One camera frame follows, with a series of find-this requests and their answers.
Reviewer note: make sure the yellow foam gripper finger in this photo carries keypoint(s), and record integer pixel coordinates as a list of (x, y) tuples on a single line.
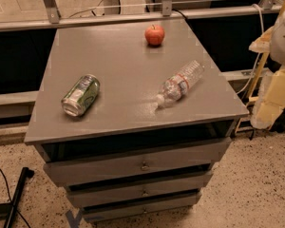
[(270, 101), (262, 43)]

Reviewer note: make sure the clear plastic water bottle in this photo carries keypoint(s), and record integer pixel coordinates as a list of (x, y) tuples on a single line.
[(179, 84)]

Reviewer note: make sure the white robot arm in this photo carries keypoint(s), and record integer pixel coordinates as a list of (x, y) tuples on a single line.
[(277, 44)]

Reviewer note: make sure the green soda can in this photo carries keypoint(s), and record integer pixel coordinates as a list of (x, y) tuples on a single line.
[(81, 97)]

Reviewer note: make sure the grey metal railing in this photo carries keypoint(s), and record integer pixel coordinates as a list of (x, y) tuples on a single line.
[(55, 14)]

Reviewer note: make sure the top grey drawer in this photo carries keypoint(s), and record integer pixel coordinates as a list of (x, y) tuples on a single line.
[(68, 173)]

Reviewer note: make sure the grey drawer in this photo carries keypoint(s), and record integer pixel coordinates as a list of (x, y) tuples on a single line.
[(140, 207), (68, 173), (153, 185)]

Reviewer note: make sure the red apple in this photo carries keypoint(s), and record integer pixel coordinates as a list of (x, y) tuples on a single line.
[(154, 35)]

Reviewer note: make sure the grey drawer cabinet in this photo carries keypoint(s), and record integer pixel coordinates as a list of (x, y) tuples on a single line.
[(125, 116)]

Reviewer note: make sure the bottom grey drawer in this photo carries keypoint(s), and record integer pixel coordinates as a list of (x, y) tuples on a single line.
[(140, 207)]

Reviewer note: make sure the middle grey drawer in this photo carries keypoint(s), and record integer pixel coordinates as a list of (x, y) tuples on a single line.
[(153, 185)]

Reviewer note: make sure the black stand leg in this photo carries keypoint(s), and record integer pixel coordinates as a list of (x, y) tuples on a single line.
[(9, 210)]

